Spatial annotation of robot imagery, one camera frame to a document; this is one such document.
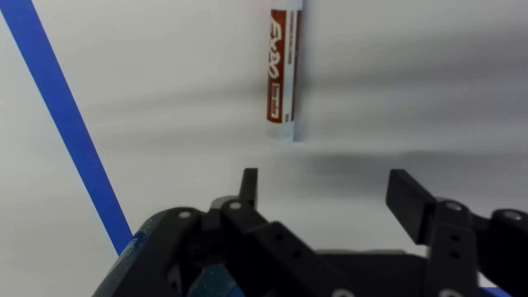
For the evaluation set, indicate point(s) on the white red Expo marker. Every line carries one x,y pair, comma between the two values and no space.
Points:
282,71

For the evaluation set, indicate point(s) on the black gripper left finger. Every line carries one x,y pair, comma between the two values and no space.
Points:
231,253

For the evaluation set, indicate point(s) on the long blue tape strip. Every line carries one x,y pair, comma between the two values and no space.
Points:
59,109

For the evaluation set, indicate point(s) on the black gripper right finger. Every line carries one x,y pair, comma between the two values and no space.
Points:
472,253

